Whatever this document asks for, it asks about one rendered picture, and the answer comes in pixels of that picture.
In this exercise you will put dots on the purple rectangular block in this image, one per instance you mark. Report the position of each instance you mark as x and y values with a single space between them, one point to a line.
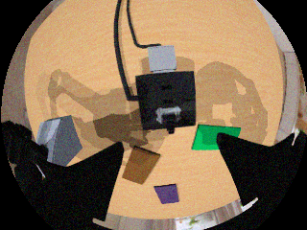
167 193

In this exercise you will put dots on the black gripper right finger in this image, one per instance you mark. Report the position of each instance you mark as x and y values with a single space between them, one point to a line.
250 164

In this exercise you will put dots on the brown flat rectangular slab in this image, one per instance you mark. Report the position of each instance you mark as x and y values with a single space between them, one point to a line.
141 162

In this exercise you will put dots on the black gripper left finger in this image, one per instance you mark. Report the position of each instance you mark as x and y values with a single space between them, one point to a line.
91 181

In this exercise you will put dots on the green flat rectangular slab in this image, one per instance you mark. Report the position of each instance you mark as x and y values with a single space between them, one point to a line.
205 137

